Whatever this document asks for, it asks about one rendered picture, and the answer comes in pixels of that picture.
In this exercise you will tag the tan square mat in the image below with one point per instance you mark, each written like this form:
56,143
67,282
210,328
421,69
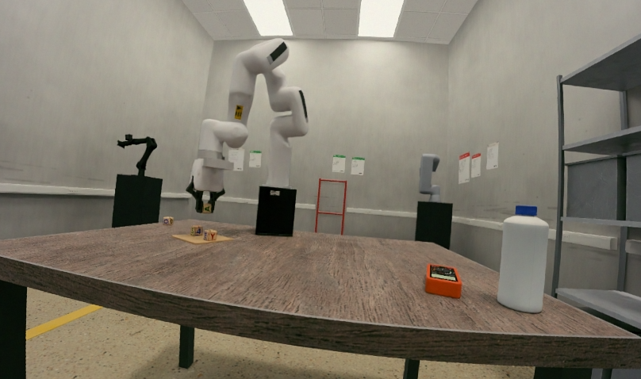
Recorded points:
199,239

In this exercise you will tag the white bottle with blue cap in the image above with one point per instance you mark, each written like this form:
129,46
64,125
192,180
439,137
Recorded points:
523,261

